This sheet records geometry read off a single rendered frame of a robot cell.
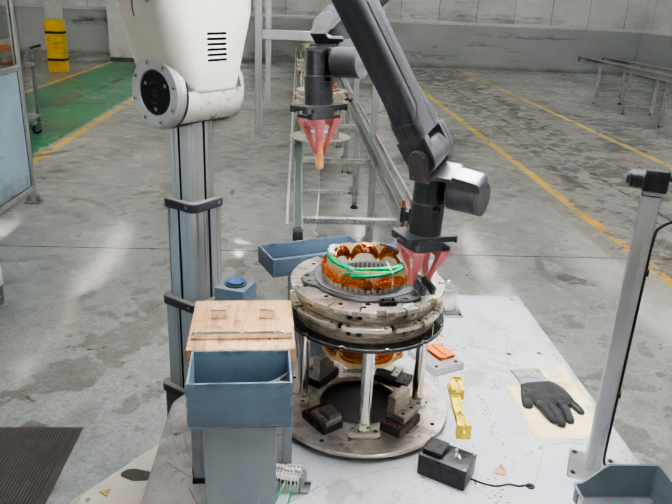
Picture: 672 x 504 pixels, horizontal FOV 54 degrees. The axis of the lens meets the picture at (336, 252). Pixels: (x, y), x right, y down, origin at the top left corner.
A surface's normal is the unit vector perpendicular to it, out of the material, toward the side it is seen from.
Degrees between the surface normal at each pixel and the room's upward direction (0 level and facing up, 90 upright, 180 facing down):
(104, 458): 0
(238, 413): 90
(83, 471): 0
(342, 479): 0
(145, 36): 109
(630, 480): 87
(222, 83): 90
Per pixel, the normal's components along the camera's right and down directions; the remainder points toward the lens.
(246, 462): 0.11, 0.36
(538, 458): 0.04, -0.93
